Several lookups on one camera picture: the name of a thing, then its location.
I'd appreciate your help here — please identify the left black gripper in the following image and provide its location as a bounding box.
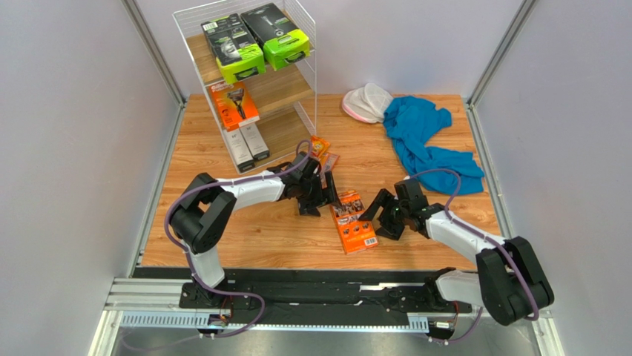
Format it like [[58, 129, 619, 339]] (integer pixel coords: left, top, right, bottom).
[[297, 171, 343, 217]]

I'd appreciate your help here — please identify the orange razor cartridge pack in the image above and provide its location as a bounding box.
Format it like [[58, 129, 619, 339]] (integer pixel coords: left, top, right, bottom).
[[329, 190, 379, 254]]

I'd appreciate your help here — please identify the orange clear razor blister pack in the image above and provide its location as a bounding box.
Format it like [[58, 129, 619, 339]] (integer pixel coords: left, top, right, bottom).
[[320, 152, 340, 186]]

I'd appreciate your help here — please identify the orange Gillette Fusion razor box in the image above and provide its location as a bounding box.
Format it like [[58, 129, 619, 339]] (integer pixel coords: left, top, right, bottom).
[[207, 81, 260, 132]]

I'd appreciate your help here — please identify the black green razor box small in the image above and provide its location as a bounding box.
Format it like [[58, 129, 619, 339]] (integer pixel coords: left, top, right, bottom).
[[240, 2, 311, 71]]

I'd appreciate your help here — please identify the black green razor box large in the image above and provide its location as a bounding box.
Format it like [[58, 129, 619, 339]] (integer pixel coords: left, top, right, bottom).
[[200, 13, 266, 85]]

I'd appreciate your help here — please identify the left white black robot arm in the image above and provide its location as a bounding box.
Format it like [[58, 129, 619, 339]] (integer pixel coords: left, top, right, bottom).
[[164, 151, 340, 291]]

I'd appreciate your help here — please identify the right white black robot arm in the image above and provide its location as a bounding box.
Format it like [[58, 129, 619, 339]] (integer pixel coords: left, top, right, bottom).
[[359, 179, 555, 326]]

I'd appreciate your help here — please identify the orange disposable razor pack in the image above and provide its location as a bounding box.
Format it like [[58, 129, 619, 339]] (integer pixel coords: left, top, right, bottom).
[[310, 135, 330, 159]]

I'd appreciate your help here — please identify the left white grey cosmetic box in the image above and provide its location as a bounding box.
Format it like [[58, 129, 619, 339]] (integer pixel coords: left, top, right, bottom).
[[223, 130, 255, 173]]

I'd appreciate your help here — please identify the white grey cosmetic box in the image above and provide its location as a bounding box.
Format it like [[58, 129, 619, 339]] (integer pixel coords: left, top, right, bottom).
[[223, 130, 255, 173], [240, 123, 270, 161]]

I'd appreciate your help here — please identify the blue cloth garment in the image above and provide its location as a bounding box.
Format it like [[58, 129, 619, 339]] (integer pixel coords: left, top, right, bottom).
[[383, 96, 484, 195]]

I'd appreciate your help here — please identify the right white grey cosmetic box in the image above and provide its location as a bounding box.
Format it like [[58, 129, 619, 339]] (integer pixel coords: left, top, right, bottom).
[[240, 123, 270, 161]]

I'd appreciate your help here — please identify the white pink mesh laundry bag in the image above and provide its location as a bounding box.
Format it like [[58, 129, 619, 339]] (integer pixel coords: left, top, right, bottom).
[[341, 83, 394, 124]]

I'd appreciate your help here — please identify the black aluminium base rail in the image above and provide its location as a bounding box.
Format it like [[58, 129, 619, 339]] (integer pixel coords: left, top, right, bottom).
[[105, 267, 493, 338]]

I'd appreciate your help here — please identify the white wire wooden shelf unit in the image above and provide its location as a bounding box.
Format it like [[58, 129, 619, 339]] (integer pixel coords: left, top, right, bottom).
[[174, 0, 317, 168]]

